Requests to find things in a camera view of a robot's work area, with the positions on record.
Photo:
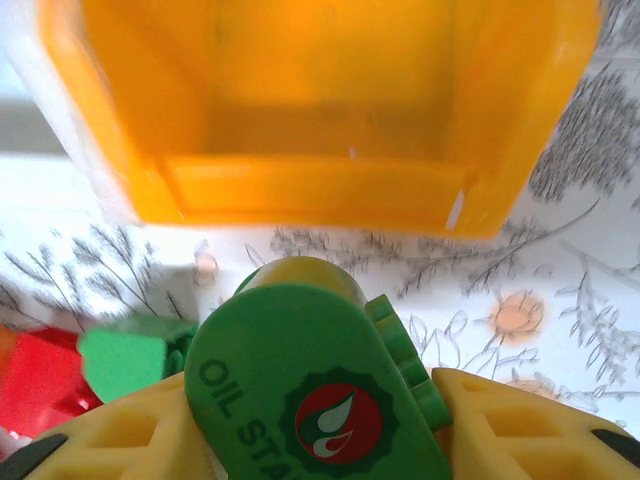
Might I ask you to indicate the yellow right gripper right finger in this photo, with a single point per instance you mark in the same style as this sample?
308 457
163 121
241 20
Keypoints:
525 440

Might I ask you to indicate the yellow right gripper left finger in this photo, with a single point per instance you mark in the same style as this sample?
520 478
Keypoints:
125 440

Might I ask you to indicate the green oil station lego piece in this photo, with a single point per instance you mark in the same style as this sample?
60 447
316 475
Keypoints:
280 350

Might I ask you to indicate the green lego brick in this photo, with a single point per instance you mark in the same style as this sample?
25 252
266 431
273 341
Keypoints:
125 360

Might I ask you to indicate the red lego brick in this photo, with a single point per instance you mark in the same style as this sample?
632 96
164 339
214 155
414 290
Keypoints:
40 385

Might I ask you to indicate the floral patterned tablecloth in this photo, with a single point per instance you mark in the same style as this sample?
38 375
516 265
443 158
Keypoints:
550 280

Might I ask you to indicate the yellow plastic bin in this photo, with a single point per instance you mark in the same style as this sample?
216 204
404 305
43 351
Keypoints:
320 190

